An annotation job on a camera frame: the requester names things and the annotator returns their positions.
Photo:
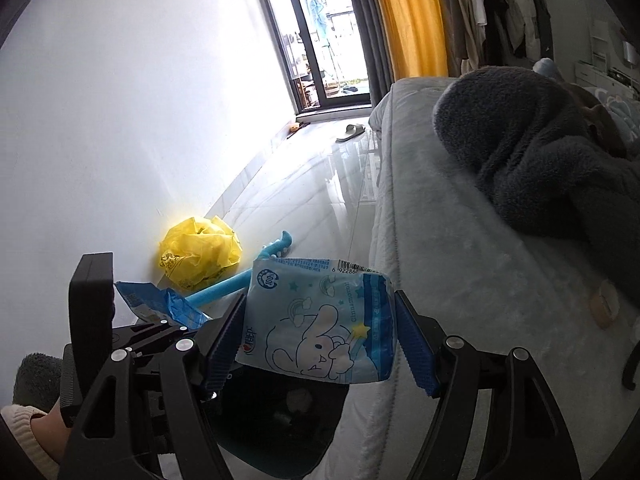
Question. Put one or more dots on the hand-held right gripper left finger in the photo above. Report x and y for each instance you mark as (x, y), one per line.
(225, 340)

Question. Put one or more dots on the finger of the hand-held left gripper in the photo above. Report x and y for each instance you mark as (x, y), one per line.
(150, 330)

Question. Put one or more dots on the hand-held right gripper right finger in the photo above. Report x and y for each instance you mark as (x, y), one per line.
(415, 345)

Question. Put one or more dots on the blue cartoon tissue packet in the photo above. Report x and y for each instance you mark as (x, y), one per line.
(310, 320)

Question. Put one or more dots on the brown tape roll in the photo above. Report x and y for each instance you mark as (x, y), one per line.
(600, 312)

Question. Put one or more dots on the person's left forearm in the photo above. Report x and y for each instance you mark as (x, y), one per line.
(20, 435)

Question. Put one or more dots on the blue printed bag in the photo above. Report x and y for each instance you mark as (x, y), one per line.
(170, 307)

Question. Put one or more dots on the blue plastic stick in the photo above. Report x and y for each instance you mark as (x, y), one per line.
(220, 292)

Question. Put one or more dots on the yellow plastic bag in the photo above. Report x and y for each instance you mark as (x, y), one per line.
(200, 255)

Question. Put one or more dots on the grey slipper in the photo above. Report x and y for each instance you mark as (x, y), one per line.
(350, 132)

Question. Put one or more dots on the small yellow floor object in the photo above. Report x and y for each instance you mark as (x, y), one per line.
(295, 128)

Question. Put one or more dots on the dark grey fleece blanket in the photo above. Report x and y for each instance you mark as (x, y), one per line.
(525, 150)

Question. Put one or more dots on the brown cloth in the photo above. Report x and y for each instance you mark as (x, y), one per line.
(595, 110)

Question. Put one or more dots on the light blue plush cloth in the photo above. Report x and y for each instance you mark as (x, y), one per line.
(543, 67)

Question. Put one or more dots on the grey curtain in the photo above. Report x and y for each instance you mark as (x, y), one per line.
(445, 10)
(372, 35)

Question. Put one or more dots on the blue patterned duvet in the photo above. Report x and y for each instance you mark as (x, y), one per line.
(625, 110)

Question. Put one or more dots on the white vanity table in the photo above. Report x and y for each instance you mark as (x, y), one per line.
(592, 72)

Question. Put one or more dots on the yellow curtain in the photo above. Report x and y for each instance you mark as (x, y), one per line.
(405, 10)

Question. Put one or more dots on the black framed sliding door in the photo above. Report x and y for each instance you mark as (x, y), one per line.
(272, 5)

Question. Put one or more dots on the beige coat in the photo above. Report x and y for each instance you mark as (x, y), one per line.
(465, 10)

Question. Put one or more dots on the blue hanging towel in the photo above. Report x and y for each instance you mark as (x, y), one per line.
(315, 5)

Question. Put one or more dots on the grey hanging garment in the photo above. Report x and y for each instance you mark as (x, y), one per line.
(542, 20)

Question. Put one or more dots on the black garment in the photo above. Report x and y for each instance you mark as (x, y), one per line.
(495, 5)

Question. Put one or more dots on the white cylindrical lamp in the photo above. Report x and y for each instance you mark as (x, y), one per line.
(629, 50)

